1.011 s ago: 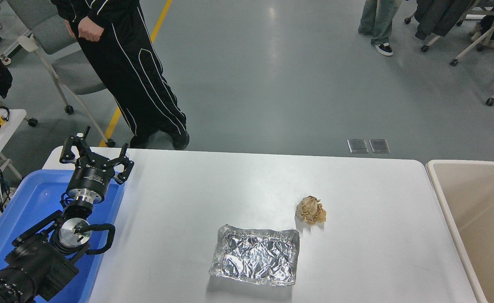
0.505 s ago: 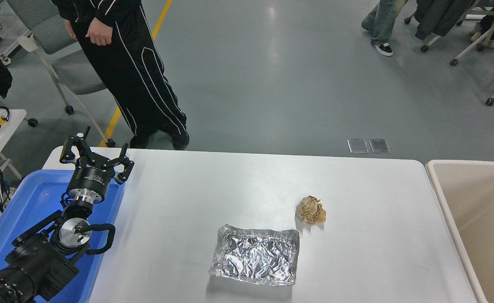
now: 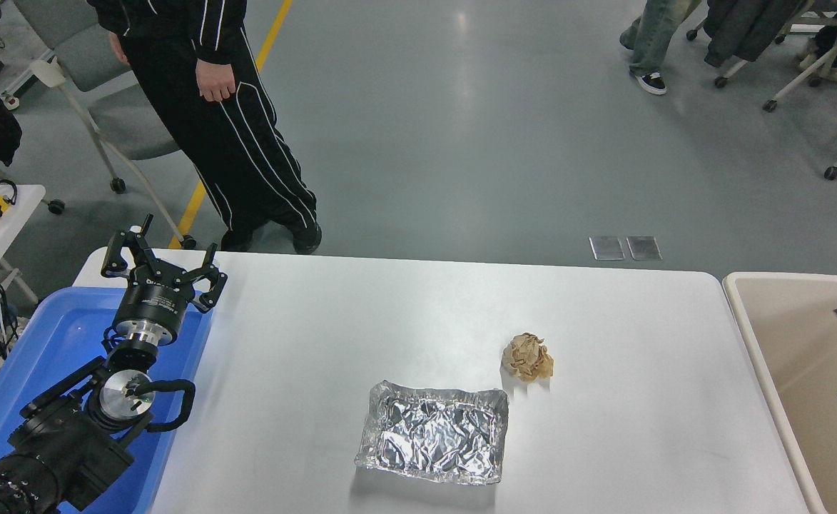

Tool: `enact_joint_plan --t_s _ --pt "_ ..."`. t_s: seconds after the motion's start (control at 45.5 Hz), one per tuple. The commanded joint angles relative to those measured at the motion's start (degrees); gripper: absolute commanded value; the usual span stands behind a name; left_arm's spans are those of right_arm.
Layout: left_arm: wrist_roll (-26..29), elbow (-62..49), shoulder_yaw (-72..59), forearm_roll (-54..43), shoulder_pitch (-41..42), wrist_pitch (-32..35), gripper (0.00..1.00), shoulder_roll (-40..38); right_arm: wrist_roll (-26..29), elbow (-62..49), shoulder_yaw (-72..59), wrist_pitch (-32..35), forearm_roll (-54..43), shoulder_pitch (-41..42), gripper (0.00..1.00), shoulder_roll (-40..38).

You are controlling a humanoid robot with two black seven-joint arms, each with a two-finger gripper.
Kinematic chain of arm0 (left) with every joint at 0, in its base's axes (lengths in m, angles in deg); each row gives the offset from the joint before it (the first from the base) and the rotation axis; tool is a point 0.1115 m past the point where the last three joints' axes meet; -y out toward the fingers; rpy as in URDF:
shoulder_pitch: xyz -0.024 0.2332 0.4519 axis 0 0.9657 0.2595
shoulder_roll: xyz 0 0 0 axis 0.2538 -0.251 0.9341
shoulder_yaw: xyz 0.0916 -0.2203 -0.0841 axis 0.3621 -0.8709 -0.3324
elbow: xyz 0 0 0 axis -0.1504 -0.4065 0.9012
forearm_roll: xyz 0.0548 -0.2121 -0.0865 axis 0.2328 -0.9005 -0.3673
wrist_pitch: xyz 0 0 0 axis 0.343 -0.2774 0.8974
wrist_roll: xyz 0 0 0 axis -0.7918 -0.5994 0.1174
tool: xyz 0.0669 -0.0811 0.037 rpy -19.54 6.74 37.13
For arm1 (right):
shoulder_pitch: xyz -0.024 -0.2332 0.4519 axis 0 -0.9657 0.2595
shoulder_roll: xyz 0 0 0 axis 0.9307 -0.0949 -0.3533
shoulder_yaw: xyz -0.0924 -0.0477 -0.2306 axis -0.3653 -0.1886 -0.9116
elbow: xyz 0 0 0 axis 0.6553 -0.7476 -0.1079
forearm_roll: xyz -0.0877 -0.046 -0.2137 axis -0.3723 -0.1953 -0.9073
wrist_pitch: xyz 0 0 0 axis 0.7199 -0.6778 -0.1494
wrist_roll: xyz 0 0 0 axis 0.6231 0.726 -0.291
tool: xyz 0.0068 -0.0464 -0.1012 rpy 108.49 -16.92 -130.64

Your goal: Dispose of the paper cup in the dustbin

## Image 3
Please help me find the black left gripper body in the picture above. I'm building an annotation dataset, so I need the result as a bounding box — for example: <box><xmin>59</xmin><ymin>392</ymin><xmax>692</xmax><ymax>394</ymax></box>
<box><xmin>113</xmin><ymin>263</ymin><xmax>201</xmax><ymax>331</ymax></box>

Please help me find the crumpled tan paper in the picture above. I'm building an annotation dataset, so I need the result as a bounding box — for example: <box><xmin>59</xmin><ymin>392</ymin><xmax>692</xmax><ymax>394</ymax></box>
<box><xmin>501</xmin><ymin>332</ymin><xmax>554</xmax><ymax>382</ymax></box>

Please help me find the person's left hand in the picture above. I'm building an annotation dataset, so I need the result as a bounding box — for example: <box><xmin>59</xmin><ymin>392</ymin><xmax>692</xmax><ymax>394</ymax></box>
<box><xmin>196</xmin><ymin>60</ymin><xmax>238</xmax><ymax>103</ymax></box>

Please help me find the large pale bin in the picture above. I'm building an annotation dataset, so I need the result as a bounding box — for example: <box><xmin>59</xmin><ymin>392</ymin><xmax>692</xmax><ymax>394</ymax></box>
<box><xmin>722</xmin><ymin>271</ymin><xmax>837</xmax><ymax>514</ymax></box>

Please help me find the blue plastic tray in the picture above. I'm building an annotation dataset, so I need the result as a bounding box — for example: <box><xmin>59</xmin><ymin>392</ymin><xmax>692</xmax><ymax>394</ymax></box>
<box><xmin>0</xmin><ymin>287</ymin><xmax>213</xmax><ymax>514</ymax></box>

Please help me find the grey padded chair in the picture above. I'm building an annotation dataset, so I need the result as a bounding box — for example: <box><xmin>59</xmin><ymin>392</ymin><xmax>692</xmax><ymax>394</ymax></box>
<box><xmin>13</xmin><ymin>0</ymin><xmax>198</xmax><ymax>249</ymax></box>

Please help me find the person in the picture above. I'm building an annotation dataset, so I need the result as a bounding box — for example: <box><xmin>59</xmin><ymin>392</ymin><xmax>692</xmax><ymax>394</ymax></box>
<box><xmin>795</xmin><ymin>7</ymin><xmax>837</xmax><ymax>84</ymax></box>
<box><xmin>619</xmin><ymin>0</ymin><xmax>704</xmax><ymax>96</ymax></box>
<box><xmin>86</xmin><ymin>0</ymin><xmax>323</xmax><ymax>255</ymax></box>

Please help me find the silver floor plate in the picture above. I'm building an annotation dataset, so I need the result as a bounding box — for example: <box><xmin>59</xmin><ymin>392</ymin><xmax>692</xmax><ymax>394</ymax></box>
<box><xmin>627</xmin><ymin>236</ymin><xmax>663</xmax><ymax>261</ymax></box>
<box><xmin>589</xmin><ymin>236</ymin><xmax>626</xmax><ymax>261</ymax></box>

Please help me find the silver foil tray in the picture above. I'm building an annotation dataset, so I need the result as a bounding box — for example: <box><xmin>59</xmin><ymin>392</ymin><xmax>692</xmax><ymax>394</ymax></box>
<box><xmin>354</xmin><ymin>380</ymin><xmax>509</xmax><ymax>487</ymax></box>

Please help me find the dark hanging jacket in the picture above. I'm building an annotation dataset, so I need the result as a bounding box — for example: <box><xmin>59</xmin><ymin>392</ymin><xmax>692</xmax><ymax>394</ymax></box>
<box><xmin>702</xmin><ymin>0</ymin><xmax>804</xmax><ymax>69</ymax></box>

